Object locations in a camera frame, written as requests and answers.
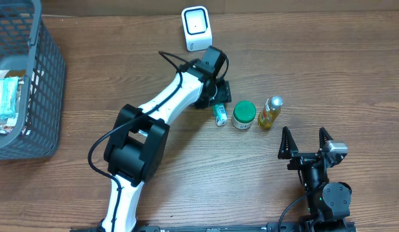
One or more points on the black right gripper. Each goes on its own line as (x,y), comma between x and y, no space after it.
(288,151)

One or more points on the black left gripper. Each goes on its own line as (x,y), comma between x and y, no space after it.
(224,94)

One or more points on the small teal packet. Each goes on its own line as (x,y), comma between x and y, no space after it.
(219,111)

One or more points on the green lid white jar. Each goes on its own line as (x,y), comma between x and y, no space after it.
(243,114)

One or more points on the yellow oil bottle silver cap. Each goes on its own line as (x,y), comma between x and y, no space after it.
(270,112)

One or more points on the teal tissue pack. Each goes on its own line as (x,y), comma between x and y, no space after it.
(8,97)

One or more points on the white orange snack packet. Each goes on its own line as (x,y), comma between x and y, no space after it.
(7,125)

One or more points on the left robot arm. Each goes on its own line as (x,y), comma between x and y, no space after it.
(137,141)

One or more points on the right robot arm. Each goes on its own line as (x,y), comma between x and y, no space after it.
(327,202)

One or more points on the white barcode scanner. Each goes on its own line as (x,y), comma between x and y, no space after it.
(197,28)

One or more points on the dark grey plastic mesh basket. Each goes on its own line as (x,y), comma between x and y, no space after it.
(27,45)

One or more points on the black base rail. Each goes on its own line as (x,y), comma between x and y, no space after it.
(269,227)

